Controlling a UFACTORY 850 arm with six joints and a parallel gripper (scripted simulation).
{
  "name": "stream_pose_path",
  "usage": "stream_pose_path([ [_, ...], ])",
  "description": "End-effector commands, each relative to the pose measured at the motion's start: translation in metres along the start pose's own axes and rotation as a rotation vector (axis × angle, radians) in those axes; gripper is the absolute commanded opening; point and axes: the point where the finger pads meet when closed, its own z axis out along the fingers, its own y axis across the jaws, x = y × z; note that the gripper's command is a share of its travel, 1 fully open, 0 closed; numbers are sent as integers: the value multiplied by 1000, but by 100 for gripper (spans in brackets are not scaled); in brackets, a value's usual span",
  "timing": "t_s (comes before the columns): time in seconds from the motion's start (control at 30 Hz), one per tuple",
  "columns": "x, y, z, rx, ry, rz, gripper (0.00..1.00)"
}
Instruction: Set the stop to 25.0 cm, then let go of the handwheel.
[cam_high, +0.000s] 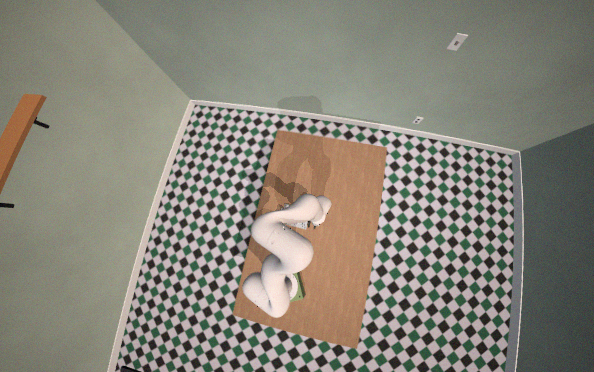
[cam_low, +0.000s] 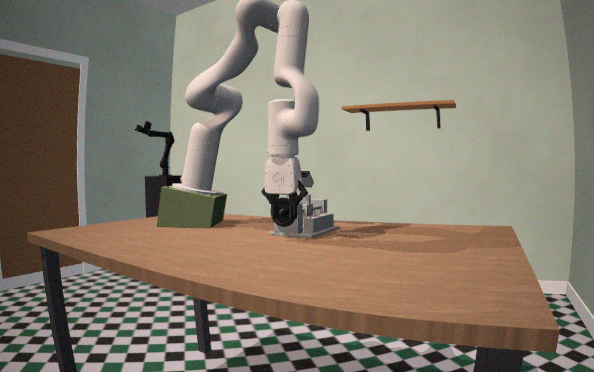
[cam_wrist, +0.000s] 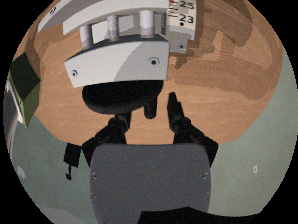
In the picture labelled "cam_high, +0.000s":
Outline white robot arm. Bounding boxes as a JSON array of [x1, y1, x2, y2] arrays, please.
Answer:
[[242, 194, 331, 318]]

